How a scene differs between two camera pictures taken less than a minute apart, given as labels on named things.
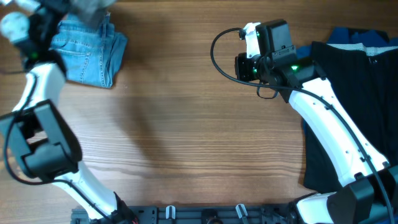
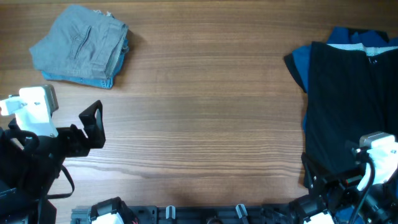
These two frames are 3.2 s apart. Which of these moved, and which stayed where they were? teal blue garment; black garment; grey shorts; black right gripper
Moved: grey shorts; black right gripper
Stayed: black garment; teal blue garment
